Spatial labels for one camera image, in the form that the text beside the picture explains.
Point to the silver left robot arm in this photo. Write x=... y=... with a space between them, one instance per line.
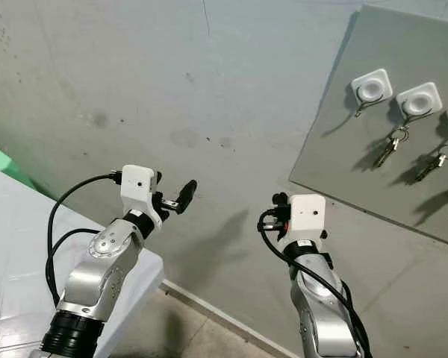
x=101 y=268

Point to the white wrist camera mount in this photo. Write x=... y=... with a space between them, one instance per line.
x=308 y=216
x=139 y=186

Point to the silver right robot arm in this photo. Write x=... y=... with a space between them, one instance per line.
x=321 y=306

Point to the grey metal wall board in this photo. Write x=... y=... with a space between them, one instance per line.
x=343 y=171

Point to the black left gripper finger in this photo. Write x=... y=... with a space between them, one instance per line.
x=187 y=197

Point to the white folding table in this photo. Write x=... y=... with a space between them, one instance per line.
x=15 y=261

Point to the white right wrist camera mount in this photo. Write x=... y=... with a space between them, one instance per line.
x=308 y=216

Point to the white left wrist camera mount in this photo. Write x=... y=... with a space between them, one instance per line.
x=139 y=186

